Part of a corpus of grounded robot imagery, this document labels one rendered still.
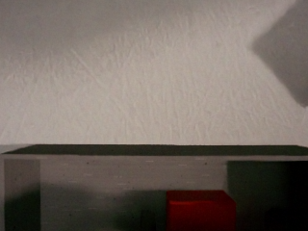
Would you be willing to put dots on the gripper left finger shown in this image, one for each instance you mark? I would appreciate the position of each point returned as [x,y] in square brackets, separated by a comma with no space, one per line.
[148,222]

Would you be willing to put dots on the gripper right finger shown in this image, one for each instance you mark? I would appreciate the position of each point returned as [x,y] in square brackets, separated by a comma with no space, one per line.
[277,220]

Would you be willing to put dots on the red block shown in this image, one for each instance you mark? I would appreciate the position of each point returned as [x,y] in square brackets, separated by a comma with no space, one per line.
[212,210]

